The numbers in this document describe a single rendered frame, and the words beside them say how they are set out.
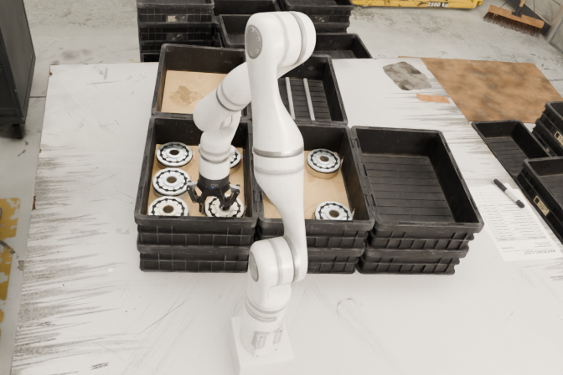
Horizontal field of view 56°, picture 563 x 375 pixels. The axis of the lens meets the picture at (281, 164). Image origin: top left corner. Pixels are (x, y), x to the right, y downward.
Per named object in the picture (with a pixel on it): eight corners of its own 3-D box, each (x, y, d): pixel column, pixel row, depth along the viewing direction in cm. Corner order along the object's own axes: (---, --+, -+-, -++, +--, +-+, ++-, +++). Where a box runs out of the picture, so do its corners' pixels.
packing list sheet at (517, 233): (569, 257, 165) (570, 255, 164) (506, 265, 159) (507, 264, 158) (513, 182, 187) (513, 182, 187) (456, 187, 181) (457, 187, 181)
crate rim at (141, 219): (257, 228, 130) (258, 222, 128) (133, 225, 126) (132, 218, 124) (251, 125, 159) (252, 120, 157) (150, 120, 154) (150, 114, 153)
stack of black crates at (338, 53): (344, 82, 322) (357, 33, 299) (360, 112, 301) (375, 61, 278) (281, 84, 312) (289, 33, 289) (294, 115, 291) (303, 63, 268)
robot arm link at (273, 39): (265, 13, 81) (270, 168, 89) (313, 11, 86) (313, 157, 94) (235, 12, 89) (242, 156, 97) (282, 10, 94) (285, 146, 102)
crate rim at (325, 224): (374, 230, 134) (376, 224, 133) (257, 228, 130) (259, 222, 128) (348, 130, 163) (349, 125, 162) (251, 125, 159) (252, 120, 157)
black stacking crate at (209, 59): (248, 149, 165) (251, 120, 158) (152, 144, 161) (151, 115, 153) (245, 77, 194) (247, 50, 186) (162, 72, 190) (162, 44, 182)
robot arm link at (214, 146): (224, 137, 129) (193, 150, 124) (227, 84, 118) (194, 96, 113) (241, 152, 125) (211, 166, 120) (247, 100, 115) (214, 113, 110)
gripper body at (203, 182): (194, 176, 124) (194, 203, 130) (230, 179, 124) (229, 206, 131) (198, 155, 129) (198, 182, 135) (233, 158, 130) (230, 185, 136)
